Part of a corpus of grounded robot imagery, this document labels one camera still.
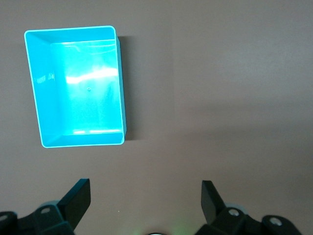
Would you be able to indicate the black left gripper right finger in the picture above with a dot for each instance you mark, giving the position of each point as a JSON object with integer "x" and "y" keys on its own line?
{"x": 211, "y": 203}

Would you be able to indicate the brown table mat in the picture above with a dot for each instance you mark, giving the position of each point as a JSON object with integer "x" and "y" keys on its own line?
{"x": 220, "y": 98}

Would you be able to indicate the teal plastic bin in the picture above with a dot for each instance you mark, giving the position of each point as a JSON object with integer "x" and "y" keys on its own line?
{"x": 80, "y": 98}

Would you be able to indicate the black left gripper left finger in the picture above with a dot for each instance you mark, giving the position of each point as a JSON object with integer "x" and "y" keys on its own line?
{"x": 75, "y": 203}

